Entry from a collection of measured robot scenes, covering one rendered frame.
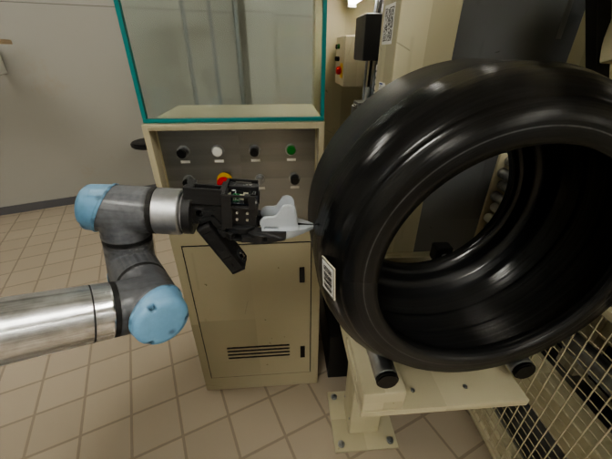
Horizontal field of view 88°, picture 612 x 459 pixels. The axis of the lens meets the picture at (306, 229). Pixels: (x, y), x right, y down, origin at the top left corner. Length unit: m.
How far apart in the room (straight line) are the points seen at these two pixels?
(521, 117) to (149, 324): 0.52
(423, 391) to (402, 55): 0.73
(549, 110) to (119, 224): 0.59
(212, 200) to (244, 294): 0.85
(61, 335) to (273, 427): 1.30
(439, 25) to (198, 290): 1.13
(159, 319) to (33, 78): 3.72
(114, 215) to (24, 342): 0.19
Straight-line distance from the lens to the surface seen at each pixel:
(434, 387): 0.84
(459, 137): 0.43
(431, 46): 0.81
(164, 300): 0.46
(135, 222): 0.54
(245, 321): 1.42
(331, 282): 0.48
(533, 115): 0.47
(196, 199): 0.52
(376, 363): 0.70
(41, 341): 0.47
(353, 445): 1.62
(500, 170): 1.11
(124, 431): 1.84
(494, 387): 0.89
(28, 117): 4.14
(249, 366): 1.64
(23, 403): 2.18
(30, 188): 4.34
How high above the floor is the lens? 1.46
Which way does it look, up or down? 29 degrees down
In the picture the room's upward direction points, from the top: straight up
